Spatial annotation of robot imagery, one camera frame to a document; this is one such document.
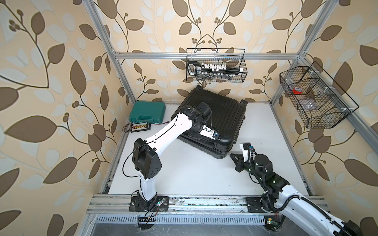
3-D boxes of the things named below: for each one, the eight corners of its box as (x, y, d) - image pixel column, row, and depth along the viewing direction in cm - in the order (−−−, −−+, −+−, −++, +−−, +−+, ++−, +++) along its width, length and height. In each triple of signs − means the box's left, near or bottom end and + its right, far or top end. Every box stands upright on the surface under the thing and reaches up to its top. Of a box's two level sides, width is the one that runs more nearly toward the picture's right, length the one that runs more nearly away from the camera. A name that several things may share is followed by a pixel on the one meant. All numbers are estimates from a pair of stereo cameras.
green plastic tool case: (128, 123, 108) (126, 120, 105) (135, 103, 122) (134, 100, 119) (164, 123, 108) (163, 120, 105) (167, 103, 122) (167, 100, 119)
